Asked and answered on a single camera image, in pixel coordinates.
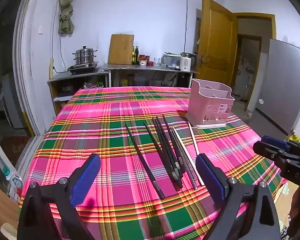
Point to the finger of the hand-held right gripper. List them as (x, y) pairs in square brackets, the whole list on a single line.
[(275, 142), (266, 150)]

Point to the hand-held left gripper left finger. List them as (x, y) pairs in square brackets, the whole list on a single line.
[(86, 177)]

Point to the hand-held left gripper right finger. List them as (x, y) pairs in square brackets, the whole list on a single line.
[(210, 175)]

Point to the metal chopstick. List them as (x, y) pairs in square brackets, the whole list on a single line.
[(183, 158), (183, 150)]

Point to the wooden chopstick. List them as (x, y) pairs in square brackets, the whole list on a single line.
[(195, 146)]

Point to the pink plastic utensil holder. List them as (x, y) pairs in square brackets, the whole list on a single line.
[(210, 105)]

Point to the yellow plastic bag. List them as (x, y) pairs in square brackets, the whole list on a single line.
[(293, 137)]

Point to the grey refrigerator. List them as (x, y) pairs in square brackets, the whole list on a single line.
[(277, 87)]

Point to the pink plaid tablecloth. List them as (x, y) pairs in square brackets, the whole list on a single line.
[(102, 120)]

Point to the white bottle with green cap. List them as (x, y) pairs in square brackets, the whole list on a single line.
[(13, 180)]

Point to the red patterned rug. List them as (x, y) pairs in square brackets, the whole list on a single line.
[(12, 150)]

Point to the low steel-topped shelf cabinet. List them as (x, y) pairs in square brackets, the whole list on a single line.
[(65, 80)]

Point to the white appliance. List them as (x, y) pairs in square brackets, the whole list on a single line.
[(12, 102)]

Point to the black induction cooker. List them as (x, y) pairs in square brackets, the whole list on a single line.
[(82, 68)]

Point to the beige power strip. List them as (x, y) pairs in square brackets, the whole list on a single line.
[(51, 68)]

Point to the white electric kettle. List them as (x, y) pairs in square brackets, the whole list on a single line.
[(185, 62)]

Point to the yellow wooden door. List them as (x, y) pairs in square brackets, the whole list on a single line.
[(215, 42)]

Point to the white plastic container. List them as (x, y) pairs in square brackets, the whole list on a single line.
[(171, 60)]

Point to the stainless steel steamer pot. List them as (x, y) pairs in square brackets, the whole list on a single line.
[(85, 55)]

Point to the clear drinking glass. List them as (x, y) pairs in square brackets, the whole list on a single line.
[(156, 62)]

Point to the labelled jar with red lid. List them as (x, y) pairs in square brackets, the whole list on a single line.
[(142, 61)]

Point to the dark glass bottle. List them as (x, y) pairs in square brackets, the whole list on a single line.
[(137, 56)]

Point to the wooden cutting board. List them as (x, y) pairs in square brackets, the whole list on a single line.
[(121, 50)]

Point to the green knotted curtain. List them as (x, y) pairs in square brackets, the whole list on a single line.
[(66, 10)]

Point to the yellow wooden door frame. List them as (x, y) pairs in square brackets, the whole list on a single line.
[(255, 16)]

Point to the white wall switch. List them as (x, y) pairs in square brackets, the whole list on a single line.
[(40, 29)]

